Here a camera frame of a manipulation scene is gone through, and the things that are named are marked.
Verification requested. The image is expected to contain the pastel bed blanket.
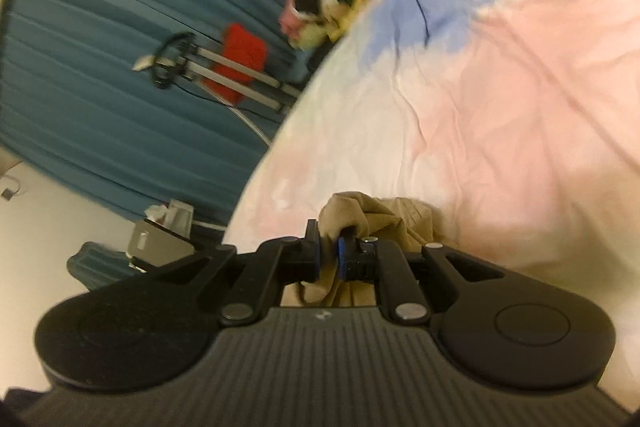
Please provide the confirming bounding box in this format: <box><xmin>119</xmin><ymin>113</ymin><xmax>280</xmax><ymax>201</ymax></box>
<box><xmin>222</xmin><ymin>0</ymin><xmax>640</xmax><ymax>413</ymax></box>

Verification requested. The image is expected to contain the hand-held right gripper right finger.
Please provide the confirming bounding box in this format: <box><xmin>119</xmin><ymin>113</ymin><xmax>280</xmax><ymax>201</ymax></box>
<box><xmin>335</xmin><ymin>235</ymin><xmax>505</xmax><ymax>325</ymax></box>

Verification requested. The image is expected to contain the blue curtain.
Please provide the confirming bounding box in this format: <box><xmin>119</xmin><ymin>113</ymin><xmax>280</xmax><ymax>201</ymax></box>
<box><xmin>0</xmin><ymin>0</ymin><xmax>381</xmax><ymax>228</ymax></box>

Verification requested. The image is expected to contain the white tissue pack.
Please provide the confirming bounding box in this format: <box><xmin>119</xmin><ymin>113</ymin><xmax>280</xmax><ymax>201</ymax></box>
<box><xmin>144</xmin><ymin>203</ymin><xmax>171</xmax><ymax>224</ymax></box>

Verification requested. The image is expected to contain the beige t-shirt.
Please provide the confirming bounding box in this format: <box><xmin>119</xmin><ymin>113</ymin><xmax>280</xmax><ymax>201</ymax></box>
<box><xmin>297</xmin><ymin>191</ymin><xmax>443</xmax><ymax>308</ymax></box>

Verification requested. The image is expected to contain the black and white chair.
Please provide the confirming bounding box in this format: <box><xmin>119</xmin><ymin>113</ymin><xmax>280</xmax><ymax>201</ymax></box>
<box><xmin>125</xmin><ymin>217</ymin><xmax>201</xmax><ymax>275</ymax></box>

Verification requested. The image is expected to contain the red cloth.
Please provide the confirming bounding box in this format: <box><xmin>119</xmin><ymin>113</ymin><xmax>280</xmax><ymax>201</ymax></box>
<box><xmin>210</xmin><ymin>23</ymin><xmax>269</xmax><ymax>100</ymax></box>

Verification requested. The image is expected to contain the wavy table mirror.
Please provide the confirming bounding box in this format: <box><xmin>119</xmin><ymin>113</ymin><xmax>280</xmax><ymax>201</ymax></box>
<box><xmin>66</xmin><ymin>242</ymin><xmax>133</xmax><ymax>293</ymax></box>

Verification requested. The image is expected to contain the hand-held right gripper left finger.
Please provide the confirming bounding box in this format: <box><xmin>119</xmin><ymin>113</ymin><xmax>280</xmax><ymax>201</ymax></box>
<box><xmin>149</xmin><ymin>219</ymin><xmax>322</xmax><ymax>328</ymax></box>

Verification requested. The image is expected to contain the garment steamer stand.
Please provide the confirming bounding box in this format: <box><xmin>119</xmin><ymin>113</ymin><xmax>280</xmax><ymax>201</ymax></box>
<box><xmin>132</xmin><ymin>32</ymin><xmax>301</xmax><ymax>142</ymax></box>

